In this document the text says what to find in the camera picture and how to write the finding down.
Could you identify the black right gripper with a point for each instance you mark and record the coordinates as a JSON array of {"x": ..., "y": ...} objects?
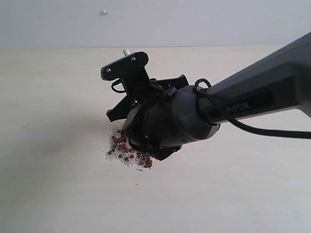
[{"x": 158, "y": 88}]

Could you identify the white wall hook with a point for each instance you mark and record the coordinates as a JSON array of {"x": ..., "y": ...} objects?
[{"x": 104, "y": 12}]

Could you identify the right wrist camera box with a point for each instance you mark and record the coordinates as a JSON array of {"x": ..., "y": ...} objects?
[{"x": 130, "y": 70}]

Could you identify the white brush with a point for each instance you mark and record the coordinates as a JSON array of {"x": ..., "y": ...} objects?
[{"x": 126, "y": 52}]

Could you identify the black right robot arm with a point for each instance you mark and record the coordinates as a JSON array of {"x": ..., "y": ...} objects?
[{"x": 160, "y": 116}]

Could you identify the pile of pellets and grains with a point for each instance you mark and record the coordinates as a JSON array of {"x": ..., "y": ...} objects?
[{"x": 119, "y": 149}]

